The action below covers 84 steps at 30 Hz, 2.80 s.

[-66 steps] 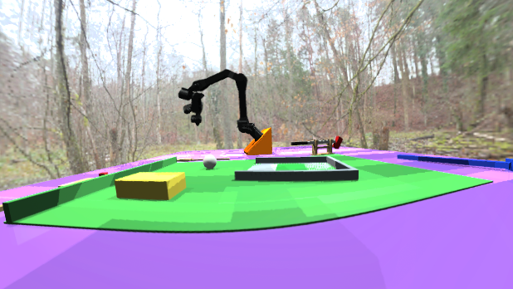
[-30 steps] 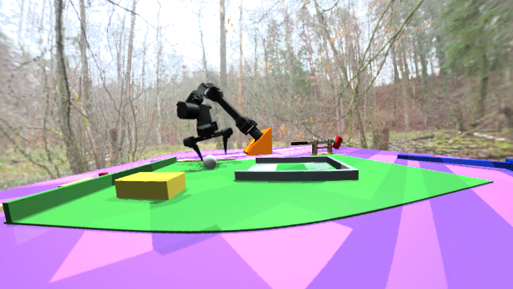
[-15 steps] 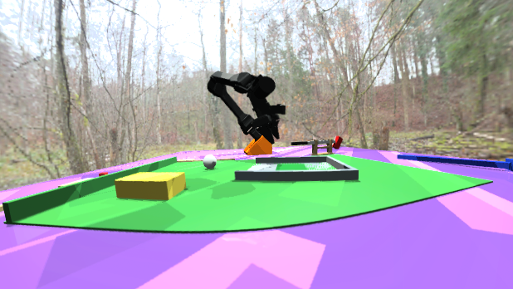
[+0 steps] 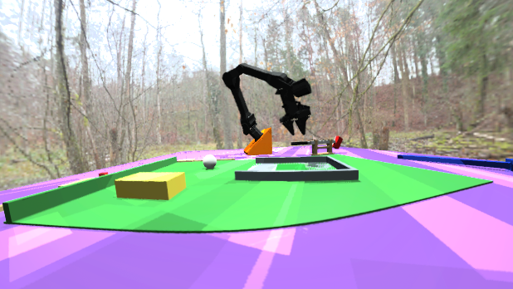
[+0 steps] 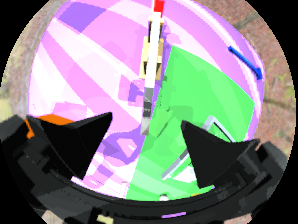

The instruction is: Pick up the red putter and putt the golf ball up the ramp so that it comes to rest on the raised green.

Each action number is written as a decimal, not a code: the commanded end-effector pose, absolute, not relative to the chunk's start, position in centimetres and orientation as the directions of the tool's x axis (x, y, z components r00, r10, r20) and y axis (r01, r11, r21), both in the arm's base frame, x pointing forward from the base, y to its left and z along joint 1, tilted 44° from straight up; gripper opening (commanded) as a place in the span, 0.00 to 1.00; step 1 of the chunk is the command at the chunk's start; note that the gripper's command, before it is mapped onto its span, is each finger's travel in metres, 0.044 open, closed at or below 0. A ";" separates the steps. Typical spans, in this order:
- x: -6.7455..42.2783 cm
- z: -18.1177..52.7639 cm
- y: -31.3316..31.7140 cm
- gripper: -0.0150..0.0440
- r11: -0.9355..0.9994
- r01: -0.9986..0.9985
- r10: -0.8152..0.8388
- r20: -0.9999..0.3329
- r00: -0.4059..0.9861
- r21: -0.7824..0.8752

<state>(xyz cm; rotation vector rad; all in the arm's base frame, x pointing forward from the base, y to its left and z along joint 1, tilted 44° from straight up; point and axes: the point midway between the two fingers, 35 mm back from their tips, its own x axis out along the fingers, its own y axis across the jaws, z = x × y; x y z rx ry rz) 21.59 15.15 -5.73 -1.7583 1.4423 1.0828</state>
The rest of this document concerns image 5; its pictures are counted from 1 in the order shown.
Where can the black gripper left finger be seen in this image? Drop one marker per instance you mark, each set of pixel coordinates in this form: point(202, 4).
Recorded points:
point(74, 143)

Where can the blue golf putter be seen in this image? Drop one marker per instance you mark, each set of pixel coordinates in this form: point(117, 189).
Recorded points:
point(258, 71)

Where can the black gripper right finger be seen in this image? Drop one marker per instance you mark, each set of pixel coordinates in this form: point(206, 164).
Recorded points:
point(211, 155)

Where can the white ball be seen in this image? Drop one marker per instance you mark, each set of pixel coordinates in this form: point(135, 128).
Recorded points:
point(163, 197)

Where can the green flat mat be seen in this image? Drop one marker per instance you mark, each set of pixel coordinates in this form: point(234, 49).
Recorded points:
point(192, 89)

